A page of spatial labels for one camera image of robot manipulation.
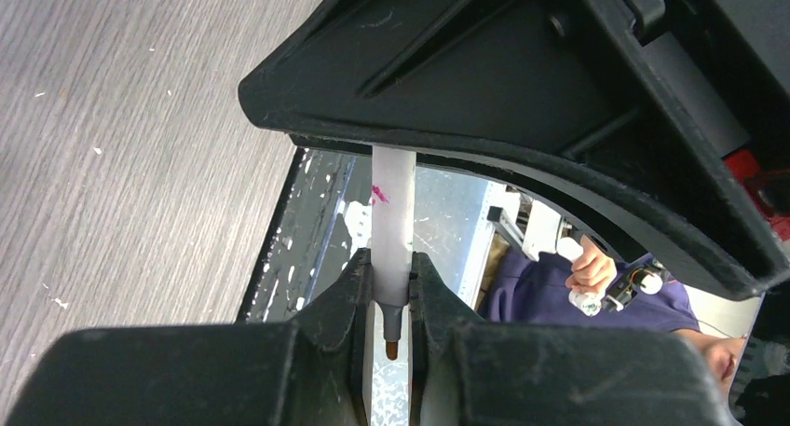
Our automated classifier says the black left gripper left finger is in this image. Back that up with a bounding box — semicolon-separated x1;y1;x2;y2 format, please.
7;249;371;425

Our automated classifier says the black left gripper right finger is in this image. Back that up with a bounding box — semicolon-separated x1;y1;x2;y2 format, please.
238;0;790;426

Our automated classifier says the white pen orange tip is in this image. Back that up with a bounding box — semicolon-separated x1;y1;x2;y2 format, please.
370;146;416;361

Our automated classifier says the person's hand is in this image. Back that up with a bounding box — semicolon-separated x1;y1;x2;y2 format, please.
565;235;618;295

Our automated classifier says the person in purple shirt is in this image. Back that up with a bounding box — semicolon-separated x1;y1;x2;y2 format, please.
480;234;751;393

